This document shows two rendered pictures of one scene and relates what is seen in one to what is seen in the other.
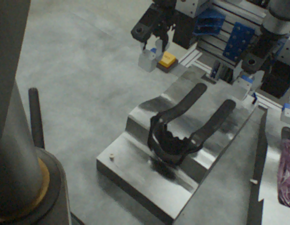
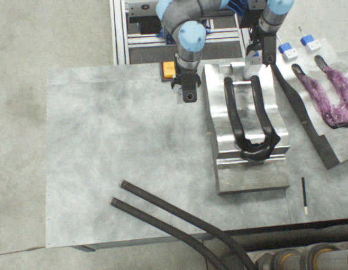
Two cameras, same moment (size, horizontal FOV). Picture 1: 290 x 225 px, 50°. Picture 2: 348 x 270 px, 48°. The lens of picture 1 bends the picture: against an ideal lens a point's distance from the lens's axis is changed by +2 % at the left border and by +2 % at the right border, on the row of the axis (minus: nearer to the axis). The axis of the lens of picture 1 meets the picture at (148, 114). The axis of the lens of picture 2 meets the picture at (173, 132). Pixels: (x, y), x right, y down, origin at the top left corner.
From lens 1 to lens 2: 88 cm
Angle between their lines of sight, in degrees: 29
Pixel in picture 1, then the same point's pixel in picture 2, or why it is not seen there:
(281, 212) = (336, 135)
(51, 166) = (329, 247)
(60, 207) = not seen: hidden behind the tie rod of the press
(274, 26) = (274, 30)
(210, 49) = not seen: hidden behind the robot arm
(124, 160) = (236, 178)
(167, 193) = (275, 175)
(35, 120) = (164, 204)
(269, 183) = (316, 118)
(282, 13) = (278, 22)
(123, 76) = (158, 112)
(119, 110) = (185, 142)
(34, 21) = not seen: outside the picture
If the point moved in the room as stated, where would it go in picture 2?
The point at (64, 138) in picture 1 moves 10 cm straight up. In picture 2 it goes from (179, 194) to (181, 189)
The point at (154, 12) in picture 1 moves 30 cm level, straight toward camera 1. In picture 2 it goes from (189, 75) to (250, 147)
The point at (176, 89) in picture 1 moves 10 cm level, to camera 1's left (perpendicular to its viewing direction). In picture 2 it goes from (215, 98) to (193, 111)
